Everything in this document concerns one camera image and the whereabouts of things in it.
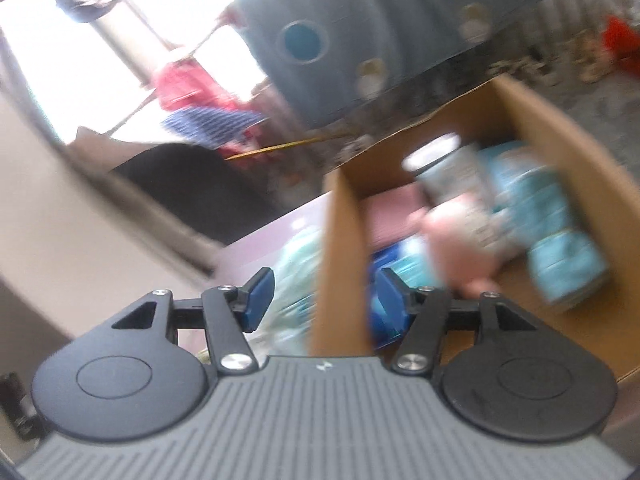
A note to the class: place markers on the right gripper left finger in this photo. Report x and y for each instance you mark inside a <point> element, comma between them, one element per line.
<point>230,312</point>

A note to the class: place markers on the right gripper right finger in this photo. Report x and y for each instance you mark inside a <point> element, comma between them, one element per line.
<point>423,314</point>

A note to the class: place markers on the pink round plush toy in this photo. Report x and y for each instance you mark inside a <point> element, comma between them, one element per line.
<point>461,244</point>

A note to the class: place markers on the blue teal plastic package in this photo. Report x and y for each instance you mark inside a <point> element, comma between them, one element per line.
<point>394,272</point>

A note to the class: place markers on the white plastic diaper pack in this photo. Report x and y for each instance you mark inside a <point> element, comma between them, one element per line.
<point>285,327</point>

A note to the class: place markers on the cardboard box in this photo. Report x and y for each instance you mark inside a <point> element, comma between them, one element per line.
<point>500,110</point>

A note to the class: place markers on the grey white sock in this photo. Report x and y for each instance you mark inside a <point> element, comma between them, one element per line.
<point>445,167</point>

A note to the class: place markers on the blue hanging blanket with circles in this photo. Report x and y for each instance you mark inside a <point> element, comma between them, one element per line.
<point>327,57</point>

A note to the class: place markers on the red plastic bag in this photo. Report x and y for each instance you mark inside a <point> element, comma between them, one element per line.
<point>623,43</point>

